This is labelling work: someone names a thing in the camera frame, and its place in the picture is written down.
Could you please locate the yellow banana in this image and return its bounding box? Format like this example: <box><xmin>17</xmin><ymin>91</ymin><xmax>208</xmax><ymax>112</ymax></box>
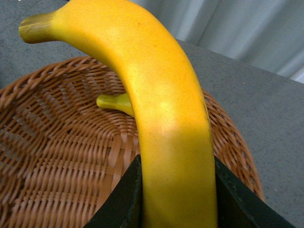
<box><xmin>19</xmin><ymin>0</ymin><xmax>218</xmax><ymax>228</ymax></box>
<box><xmin>96</xmin><ymin>93</ymin><xmax>134</xmax><ymax>117</ymax></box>

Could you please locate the grey-white curtain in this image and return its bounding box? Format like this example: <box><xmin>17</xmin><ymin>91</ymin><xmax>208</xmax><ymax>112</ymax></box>
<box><xmin>0</xmin><ymin>0</ymin><xmax>304</xmax><ymax>84</ymax></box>

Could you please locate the brown wicker basket right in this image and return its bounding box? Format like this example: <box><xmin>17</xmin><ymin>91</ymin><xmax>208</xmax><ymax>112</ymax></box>
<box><xmin>0</xmin><ymin>56</ymin><xmax>266</xmax><ymax>228</ymax></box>

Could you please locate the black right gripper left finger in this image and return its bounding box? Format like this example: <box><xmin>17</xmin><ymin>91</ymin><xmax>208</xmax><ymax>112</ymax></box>
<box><xmin>87</xmin><ymin>155</ymin><xmax>143</xmax><ymax>228</ymax></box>

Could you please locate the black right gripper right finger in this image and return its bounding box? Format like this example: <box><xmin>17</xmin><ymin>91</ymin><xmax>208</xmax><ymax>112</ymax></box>
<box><xmin>215</xmin><ymin>158</ymin><xmax>294</xmax><ymax>228</ymax></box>

